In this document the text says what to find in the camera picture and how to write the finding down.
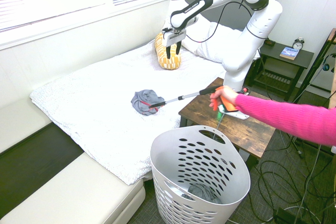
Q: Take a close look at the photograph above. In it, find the grey garment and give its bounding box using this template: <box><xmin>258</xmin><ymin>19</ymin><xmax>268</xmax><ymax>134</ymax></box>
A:
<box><xmin>130</xmin><ymin>89</ymin><xmax>165</xmax><ymax>116</ymax></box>

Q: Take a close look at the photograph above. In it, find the white bed pillow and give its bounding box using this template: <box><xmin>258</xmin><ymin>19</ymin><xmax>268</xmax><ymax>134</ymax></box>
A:
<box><xmin>181</xmin><ymin>20</ymin><xmax>260</xmax><ymax>64</ymax></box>

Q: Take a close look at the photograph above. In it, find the yellow patterned pillow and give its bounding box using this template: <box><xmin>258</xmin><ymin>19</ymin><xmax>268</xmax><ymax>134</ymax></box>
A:
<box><xmin>154</xmin><ymin>31</ymin><xmax>183</xmax><ymax>71</ymax></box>

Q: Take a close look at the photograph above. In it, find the grey clothes pile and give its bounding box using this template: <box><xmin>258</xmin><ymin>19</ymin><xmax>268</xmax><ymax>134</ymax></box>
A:
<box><xmin>181</xmin><ymin>184</ymin><xmax>224</xmax><ymax>205</ymax></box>

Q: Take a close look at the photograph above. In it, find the rustic wooden side table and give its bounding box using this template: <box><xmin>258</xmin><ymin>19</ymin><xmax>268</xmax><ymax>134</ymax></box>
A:
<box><xmin>178</xmin><ymin>77</ymin><xmax>277</xmax><ymax>171</ymax></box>

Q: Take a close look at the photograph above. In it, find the cream bed base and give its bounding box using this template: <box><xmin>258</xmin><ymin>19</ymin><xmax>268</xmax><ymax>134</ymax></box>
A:
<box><xmin>0</xmin><ymin>97</ymin><xmax>146</xmax><ymax>224</ymax></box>

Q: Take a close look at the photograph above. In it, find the black alarm clock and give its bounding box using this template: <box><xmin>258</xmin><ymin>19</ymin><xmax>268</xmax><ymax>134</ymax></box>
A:
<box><xmin>292</xmin><ymin>37</ymin><xmax>306</xmax><ymax>51</ymax></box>

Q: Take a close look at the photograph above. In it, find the black camera tripod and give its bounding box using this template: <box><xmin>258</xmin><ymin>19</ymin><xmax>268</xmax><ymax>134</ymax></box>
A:
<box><xmin>290</xmin><ymin>28</ymin><xmax>336</xmax><ymax>104</ymax></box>

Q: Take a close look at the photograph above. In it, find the pink sleeved forearm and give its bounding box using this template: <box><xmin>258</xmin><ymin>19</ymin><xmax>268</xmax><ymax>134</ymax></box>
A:
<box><xmin>235</xmin><ymin>94</ymin><xmax>336</xmax><ymax>147</ymax></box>

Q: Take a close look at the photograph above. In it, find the white perforated laundry basket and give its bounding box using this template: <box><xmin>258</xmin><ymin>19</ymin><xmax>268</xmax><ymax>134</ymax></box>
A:
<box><xmin>150</xmin><ymin>125</ymin><xmax>251</xmax><ymax>224</ymax></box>

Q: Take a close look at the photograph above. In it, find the person's hand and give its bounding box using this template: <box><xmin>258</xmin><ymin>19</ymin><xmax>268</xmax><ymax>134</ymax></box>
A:
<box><xmin>209</xmin><ymin>87</ymin><xmax>240</xmax><ymax>110</ymax></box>

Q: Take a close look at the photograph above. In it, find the black nightstand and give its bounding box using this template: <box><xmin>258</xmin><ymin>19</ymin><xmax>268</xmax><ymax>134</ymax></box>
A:
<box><xmin>248</xmin><ymin>40</ymin><xmax>315</xmax><ymax>95</ymax></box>

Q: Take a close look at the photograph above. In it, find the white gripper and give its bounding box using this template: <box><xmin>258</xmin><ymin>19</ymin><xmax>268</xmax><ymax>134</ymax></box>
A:
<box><xmin>161</xmin><ymin>29</ymin><xmax>187</xmax><ymax>59</ymax></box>

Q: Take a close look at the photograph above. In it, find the blue covered book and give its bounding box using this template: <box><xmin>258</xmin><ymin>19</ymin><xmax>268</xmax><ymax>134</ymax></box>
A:
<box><xmin>279</xmin><ymin>47</ymin><xmax>300</xmax><ymax>61</ymax></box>

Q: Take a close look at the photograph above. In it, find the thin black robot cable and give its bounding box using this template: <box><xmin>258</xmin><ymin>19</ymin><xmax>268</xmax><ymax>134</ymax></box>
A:
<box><xmin>185</xmin><ymin>0</ymin><xmax>255</xmax><ymax>44</ymax></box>

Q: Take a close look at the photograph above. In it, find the black floor cable bundle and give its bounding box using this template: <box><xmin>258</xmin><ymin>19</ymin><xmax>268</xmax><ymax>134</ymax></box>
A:
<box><xmin>246</xmin><ymin>126</ymin><xmax>336</xmax><ymax>224</ymax></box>

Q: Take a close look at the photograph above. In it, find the white bed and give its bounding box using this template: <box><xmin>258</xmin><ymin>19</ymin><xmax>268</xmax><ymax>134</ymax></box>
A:
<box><xmin>29</xmin><ymin>39</ymin><xmax>227</xmax><ymax>186</ymax></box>

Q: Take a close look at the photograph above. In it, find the orange handled reacher grabber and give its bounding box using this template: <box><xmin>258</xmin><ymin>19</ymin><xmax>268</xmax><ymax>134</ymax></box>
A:
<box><xmin>148</xmin><ymin>85</ymin><xmax>240</xmax><ymax>113</ymax></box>

